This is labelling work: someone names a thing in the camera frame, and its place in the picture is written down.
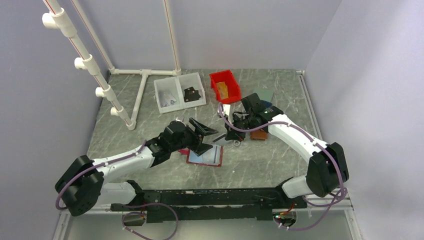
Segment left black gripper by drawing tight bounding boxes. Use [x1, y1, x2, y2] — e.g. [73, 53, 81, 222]
[170, 118, 218, 156]

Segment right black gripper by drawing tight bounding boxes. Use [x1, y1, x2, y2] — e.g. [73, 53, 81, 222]
[224, 113, 255, 142]

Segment silver grey credit card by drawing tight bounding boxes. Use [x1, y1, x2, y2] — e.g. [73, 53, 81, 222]
[212, 133, 227, 145]

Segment red card holder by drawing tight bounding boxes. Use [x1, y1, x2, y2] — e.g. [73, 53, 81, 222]
[178, 145, 224, 167]

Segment black credit card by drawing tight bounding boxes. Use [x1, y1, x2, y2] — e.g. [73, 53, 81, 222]
[184, 87, 199, 98]

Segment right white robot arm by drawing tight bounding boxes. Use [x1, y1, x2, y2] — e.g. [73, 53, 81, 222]
[217, 93, 350, 208]

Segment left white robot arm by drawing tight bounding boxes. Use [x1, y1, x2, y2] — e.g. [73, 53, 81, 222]
[54, 118, 218, 217]

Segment brown card holder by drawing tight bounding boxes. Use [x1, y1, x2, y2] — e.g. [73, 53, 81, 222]
[250, 129, 268, 141]

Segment orange card in bin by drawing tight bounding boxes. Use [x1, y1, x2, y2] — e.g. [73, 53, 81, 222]
[216, 82, 229, 100]

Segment blue card holder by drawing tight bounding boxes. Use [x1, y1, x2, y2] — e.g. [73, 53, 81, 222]
[261, 100, 272, 108]

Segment green card holder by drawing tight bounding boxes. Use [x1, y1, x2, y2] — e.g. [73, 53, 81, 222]
[253, 87, 275, 102]

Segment cards in white tray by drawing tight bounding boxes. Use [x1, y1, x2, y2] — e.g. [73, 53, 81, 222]
[159, 90, 178, 108]

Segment red plastic bin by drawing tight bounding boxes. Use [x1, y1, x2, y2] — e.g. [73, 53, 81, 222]
[209, 69, 242, 105]

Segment white divided tray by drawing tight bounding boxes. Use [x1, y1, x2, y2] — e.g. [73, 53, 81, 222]
[153, 72, 207, 114]

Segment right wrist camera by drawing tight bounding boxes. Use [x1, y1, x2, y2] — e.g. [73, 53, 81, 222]
[221, 104, 232, 122]

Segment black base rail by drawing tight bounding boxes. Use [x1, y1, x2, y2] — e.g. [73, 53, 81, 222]
[110, 180, 307, 223]

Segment white pvc pipe frame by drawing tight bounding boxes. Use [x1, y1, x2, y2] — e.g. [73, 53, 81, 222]
[42, 0, 182, 131]

